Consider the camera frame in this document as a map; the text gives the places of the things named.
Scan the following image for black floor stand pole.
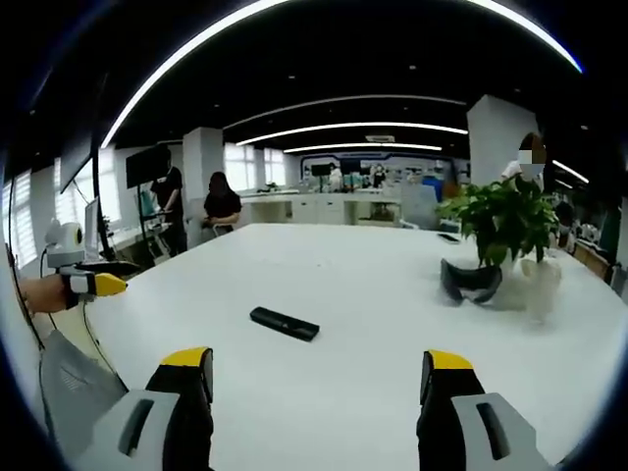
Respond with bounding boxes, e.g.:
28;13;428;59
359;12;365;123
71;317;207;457
90;73;119;261

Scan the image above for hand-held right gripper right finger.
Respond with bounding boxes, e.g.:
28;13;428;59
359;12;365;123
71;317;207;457
416;349;555;471

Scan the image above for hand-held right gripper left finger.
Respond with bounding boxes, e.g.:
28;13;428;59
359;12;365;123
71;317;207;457
73;346;215;471

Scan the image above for black monitor on stand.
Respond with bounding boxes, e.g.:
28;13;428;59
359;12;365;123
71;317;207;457
125;144;171;236

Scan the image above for black headset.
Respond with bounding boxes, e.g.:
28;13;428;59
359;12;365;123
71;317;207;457
439;258;503;307

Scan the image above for wall-mounted black screen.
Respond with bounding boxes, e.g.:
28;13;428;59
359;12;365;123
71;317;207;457
58;131;94;193

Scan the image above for black cable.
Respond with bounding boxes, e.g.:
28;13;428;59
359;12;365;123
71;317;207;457
9;244;124;384

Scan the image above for black remote control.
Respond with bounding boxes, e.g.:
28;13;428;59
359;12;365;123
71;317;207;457
248;306;321;343

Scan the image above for white counter cabinets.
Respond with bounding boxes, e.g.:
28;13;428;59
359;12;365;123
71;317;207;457
238;190;408;228

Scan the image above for grey office chair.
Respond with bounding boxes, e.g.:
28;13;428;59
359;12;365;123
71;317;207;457
38;329;130;443

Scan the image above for clear plastic bag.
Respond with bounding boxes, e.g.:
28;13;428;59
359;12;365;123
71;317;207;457
518;257;563;315

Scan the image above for green potted plant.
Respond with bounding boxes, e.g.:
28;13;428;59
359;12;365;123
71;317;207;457
435;174;560;276

